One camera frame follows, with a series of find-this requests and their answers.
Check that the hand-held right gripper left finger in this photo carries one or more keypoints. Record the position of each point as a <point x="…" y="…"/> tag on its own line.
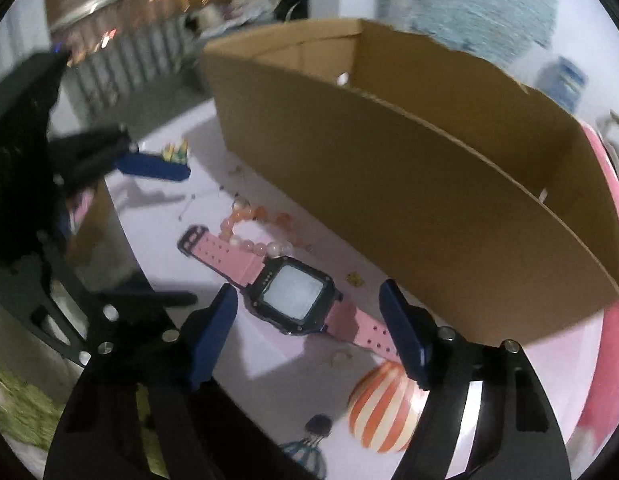
<point x="212" y="340"/>

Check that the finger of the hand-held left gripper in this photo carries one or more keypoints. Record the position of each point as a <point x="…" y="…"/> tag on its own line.
<point x="154" y="166"/>
<point x="159" y="300"/>

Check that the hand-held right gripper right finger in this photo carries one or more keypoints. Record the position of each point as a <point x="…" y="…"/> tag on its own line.
<point x="404" y="335"/>

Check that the brown cardboard box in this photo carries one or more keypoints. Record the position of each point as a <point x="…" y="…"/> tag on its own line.
<point x="389" y="170"/>

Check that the pink floral blanket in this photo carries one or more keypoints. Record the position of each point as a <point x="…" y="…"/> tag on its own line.
<point x="612" y="360"/>

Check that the blue water dispenser bottle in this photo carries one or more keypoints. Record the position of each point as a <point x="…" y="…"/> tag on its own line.
<point x="564" y="82"/>

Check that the teal patterned wall cloth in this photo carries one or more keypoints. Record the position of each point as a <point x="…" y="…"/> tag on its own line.
<point x="469" y="0"/>

